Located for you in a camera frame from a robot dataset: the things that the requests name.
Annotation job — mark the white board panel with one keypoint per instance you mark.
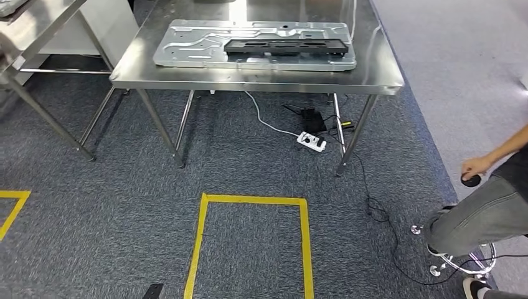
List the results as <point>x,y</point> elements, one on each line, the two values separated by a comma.
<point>107,24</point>

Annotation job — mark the silver stamped metal panel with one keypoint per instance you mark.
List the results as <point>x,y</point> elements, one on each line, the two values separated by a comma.
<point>185,53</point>

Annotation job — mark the person's forearm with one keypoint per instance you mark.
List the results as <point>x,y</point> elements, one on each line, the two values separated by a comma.
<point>507,146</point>

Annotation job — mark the person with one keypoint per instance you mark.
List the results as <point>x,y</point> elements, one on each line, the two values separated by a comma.
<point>474,223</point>

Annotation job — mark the black router device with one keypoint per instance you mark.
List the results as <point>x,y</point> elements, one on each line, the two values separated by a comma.
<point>313,120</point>

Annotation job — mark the white power strip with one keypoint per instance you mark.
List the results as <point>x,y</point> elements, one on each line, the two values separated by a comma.
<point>312,142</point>

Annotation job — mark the person's hand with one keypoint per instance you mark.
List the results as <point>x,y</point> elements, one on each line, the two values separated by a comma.
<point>476,167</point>

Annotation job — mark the chrome stool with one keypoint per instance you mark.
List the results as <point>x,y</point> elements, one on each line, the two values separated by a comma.
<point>435,271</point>

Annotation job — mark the black round controller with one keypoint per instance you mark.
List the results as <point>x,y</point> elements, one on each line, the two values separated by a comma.
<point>472,182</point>

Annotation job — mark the black plastic panel part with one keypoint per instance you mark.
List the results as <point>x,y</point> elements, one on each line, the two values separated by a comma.
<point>284,46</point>

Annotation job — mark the steel workbench table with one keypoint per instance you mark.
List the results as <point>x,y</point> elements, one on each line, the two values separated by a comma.
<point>255,80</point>

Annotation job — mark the yellow floor tape square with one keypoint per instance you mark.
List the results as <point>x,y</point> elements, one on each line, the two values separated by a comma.
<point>305,247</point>

